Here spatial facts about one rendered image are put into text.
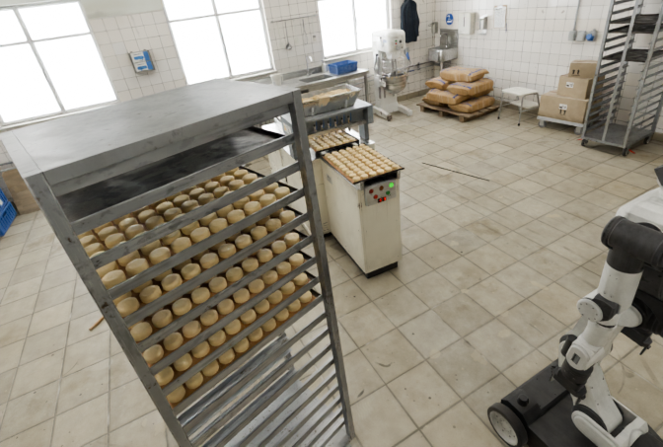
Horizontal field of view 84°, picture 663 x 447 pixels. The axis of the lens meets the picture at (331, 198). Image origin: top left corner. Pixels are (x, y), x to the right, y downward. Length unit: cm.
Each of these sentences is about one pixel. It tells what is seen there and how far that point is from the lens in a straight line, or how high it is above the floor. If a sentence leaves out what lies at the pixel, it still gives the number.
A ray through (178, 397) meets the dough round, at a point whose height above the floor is 106.
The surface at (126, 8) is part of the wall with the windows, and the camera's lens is 598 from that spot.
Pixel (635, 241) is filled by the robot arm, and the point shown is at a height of 135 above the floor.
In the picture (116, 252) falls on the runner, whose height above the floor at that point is 159.
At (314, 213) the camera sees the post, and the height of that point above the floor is 143.
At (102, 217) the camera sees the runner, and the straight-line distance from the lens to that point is 92.
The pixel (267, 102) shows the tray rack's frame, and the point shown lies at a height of 181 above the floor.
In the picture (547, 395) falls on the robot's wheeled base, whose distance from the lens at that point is 232.
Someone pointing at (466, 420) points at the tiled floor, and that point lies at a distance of 238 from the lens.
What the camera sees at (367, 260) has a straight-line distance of 290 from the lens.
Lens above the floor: 204
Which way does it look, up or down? 29 degrees down
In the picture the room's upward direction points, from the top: 8 degrees counter-clockwise
